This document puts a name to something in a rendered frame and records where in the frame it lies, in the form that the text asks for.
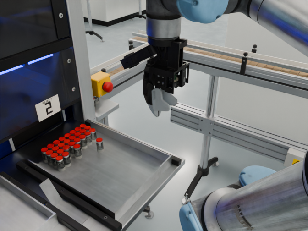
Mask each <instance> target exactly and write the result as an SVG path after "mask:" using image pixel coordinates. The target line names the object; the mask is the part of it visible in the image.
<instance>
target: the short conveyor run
mask: <svg viewBox="0 0 308 231"><path fill-rule="evenodd" d="M129 44H130V46H129V51H128V52H126V53H124V54H121V55H119V56H117V57H115V58H113V59H110V60H108V61H106V62H104V63H102V64H99V65H97V66H95V67H93V68H90V73H92V72H94V71H96V70H98V71H100V72H104V73H108V74H110V80H111V83H112V84H113V90H112V91H111V92H110V93H107V94H105V95H103V96H101V97H102V98H104V99H110V98H112V97H113V96H115V95H117V94H118V93H120V92H122V91H123V90H125V89H127V88H128V87H130V86H132V85H133V84H135V83H137V82H139V81H140V80H142V79H143V75H144V69H145V67H146V64H147V60H149V59H151V58H153V57H155V56H156V55H157V54H155V55H153V56H151V57H149V58H147V59H145V60H143V61H141V62H140V63H139V65H137V66H136V67H134V68H131V69H129V68H127V69H125V70H124V68H123V66H122V64H121V62H120V60H122V59H123V58H124V56H126V55H127V54H128V53H132V52H134V53H135V52H137V51H139V50H141V49H142V48H144V47H146V46H148V45H149V44H148V43H145V44H143V45H141V46H139V47H136V48H133V45H132V44H133V41H129Z"/></svg>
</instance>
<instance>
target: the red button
mask: <svg viewBox="0 0 308 231"><path fill-rule="evenodd" d="M103 90H104V91H105V92H107V93H110V92H111V91H112V90H113V84H112V83H111V82H106V83H105V84H104V86H103Z"/></svg>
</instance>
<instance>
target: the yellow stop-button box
mask: <svg viewBox="0 0 308 231"><path fill-rule="evenodd" d="M90 74H91V81H92V89H93V96H96V97H99V98H100V97H101V96H103V95H105V94H107V92H105V91H104V90H103V86H104V84H105V83H106V82H111V80H110V74H108V73H104V72H101V71H98V70H96V71H94V72H92V73H90Z"/></svg>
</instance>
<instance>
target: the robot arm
mask: <svg viewBox="0 0 308 231"><path fill-rule="evenodd" d="M237 12H240V13H243V14H244V15H246V16H247V17H249V18H251V19H252V20H254V21H255V22H256V23H258V24H259V25H261V26H262V27H264V28H266V29H267V30H268V31H270V32H271V33H273V34H274V35H276V36H277V37H279V38H280V39H282V40H283V41H285V42H286V43H288V44H289V45H290V46H292V47H293V48H295V49H296V50H298V51H299V52H301V53H302V54H304V55H305V56H307V57H308V0H146V34H147V42H148V44H149V45H148V46H146V47H144V48H142V49H141V50H139V51H137V52H135V53H134V52H132V53H128V54H127V55H126V56H124V58H123V59H122V60H120V62H121V64H122V66H123V68H124V70H125V69H127V68H129V69H131V68H134V67H136V66H137V65H139V63H140V62H141V61H143V60H145V59H147V58H149V57H151V56H153V55H155V54H157V55H156V56H155V57H153V58H151V59H149V60H147V64H146V67H145V69H144V75H143V95H144V98H145V101H146V103H147V104H148V106H149V108H150V110H151V111H152V113H153V114H154V115H155V116H156V117H158V116H160V114H161V111H169V110H170V105H172V106H175V105H177V103H178V100H177V98H176V97H175V96H174V95H172V94H174V88H177V87H183V86H184V85H185V83H188V80H189V66H190V62H185V61H183V47H185V46H187V39H185V38H180V34H181V21H182V17H184V18H186V19H188V20H190V21H192V22H199V23H203V24H208V23H212V22H214V21H215V20H216V19H218V18H219V17H221V16H222V15H224V14H230V13H237ZM186 69H187V78H186ZM154 86H155V87H154ZM179 218H180V223H181V227H182V230H183V231H307V230H308V149H307V150H306V153H305V155H304V159H303V160H302V161H300V162H298V163H295V164H293V165H291V166H289V167H287V168H284V169H282V170H280V171H278V172H276V171H274V170H272V169H270V168H266V167H263V166H258V165H252V166H248V167H246V168H244V169H243V170H242V171H241V173H240V174H239V180H238V181H237V182H235V183H233V184H231V185H228V186H226V187H224V188H220V189H218V190H215V191H213V192H211V193H209V194H207V195H205V196H203V197H201V198H199V199H196V200H194V201H192V202H188V203H187V204H186V205H184V206H182V207H181V208H180V211H179Z"/></svg>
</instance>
